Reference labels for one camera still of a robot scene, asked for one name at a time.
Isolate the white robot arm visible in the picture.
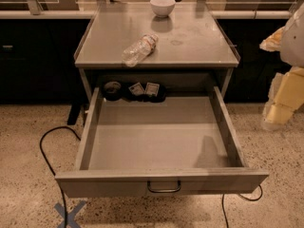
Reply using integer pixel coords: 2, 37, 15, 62
259, 4, 304, 130

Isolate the grey metal cabinet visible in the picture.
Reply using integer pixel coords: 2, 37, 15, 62
75, 3, 239, 96

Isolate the black cable on left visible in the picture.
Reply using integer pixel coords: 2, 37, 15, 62
39, 125, 82, 228

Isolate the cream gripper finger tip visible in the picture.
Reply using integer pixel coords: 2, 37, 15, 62
259, 28, 284, 52

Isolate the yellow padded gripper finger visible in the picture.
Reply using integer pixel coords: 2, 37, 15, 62
261, 66, 304, 131

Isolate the black cable on right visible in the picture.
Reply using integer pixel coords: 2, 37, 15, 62
220, 184, 264, 228

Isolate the black top drawer handle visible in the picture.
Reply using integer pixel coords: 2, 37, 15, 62
147, 180, 181, 194

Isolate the grey top drawer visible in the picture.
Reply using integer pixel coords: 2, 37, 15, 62
55, 89, 269, 198

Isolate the clear plastic water bottle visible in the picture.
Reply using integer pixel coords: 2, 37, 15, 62
122, 34, 159, 67

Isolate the black tape roll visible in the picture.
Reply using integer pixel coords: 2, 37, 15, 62
102, 82, 122, 101

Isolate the dark low counter cabinet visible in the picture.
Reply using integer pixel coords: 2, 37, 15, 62
0, 19, 291, 105

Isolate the black cable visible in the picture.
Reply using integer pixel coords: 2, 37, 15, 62
220, 184, 264, 228
39, 125, 82, 228

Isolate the white ceramic bowl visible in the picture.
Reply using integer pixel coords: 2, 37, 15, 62
150, 0, 176, 17

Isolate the blue tape cross mark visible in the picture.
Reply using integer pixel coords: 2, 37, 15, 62
54, 200, 86, 228

